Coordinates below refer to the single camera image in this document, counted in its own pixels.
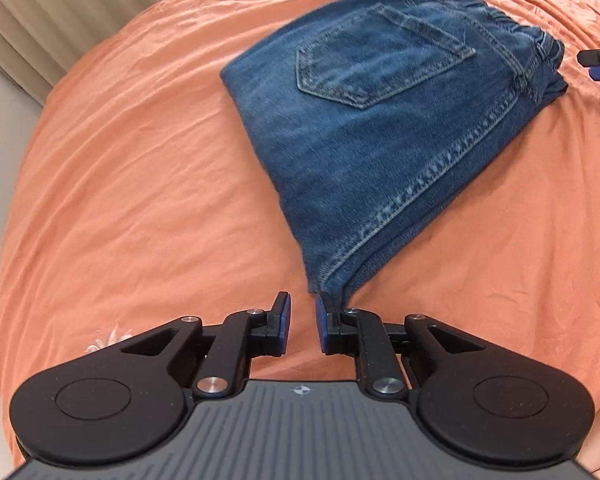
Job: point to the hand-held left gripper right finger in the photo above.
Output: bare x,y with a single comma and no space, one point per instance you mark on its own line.
322,327

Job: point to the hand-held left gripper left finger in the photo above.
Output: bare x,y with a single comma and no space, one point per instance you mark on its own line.
284,327

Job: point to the blue denim pants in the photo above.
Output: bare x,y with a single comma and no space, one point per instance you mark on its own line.
380,125

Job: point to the orange bed sheet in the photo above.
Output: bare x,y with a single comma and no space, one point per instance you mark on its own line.
130,170

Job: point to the beige curtain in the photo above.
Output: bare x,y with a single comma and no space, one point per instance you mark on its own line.
55,5

